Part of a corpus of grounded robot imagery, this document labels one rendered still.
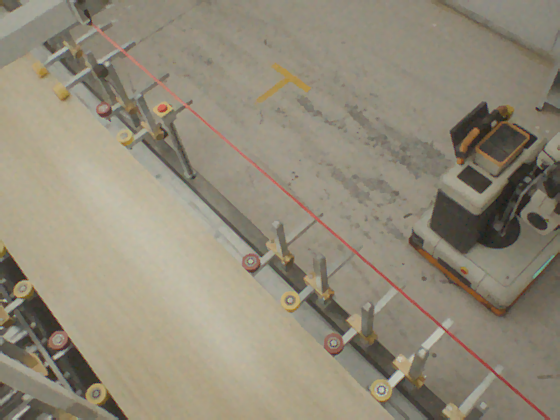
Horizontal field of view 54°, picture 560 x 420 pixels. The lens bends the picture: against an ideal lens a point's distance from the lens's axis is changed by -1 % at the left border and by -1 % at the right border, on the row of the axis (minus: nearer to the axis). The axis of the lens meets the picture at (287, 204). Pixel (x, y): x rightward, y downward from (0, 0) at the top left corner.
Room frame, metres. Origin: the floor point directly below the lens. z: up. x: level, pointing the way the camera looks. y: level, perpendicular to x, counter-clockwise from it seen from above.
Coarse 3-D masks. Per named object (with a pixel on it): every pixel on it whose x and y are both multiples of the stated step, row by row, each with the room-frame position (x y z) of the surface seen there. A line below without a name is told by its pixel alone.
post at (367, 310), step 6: (366, 306) 0.71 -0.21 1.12; (372, 306) 0.71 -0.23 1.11; (366, 312) 0.70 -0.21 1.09; (372, 312) 0.71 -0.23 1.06; (366, 318) 0.70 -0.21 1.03; (372, 318) 0.71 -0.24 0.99; (366, 324) 0.70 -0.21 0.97; (372, 324) 0.71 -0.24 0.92; (366, 330) 0.70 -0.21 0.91; (366, 336) 0.69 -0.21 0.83
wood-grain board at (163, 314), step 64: (0, 128) 2.14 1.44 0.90; (64, 128) 2.05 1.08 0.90; (0, 192) 1.71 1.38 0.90; (64, 192) 1.64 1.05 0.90; (128, 192) 1.57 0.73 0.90; (64, 256) 1.28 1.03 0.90; (128, 256) 1.22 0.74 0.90; (192, 256) 1.16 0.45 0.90; (64, 320) 0.97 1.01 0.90; (128, 320) 0.92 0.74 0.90; (192, 320) 0.87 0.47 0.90; (256, 320) 0.82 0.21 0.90; (128, 384) 0.66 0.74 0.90; (192, 384) 0.61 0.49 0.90; (256, 384) 0.57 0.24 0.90; (320, 384) 0.52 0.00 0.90
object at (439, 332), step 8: (448, 320) 0.69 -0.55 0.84; (440, 328) 0.67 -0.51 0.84; (448, 328) 0.66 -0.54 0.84; (432, 336) 0.64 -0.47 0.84; (440, 336) 0.64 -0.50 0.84; (424, 344) 0.62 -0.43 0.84; (432, 344) 0.61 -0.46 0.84; (392, 376) 0.52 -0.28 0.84; (400, 376) 0.51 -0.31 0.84; (392, 384) 0.49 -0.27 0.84
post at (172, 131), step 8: (168, 128) 1.73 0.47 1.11; (176, 128) 1.74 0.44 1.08; (176, 136) 1.73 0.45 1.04; (176, 144) 1.73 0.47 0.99; (176, 152) 1.74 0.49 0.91; (184, 152) 1.74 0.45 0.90; (184, 160) 1.73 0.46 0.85; (184, 168) 1.74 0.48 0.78; (192, 168) 1.74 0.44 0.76; (192, 176) 1.73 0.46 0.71
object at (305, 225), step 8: (312, 216) 1.29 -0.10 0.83; (320, 216) 1.29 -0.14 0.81; (304, 224) 1.26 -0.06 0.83; (312, 224) 1.27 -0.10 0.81; (296, 232) 1.23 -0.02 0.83; (288, 240) 1.19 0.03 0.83; (264, 256) 1.14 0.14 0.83; (272, 256) 1.13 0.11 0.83; (264, 264) 1.10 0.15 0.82; (256, 272) 1.07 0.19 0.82
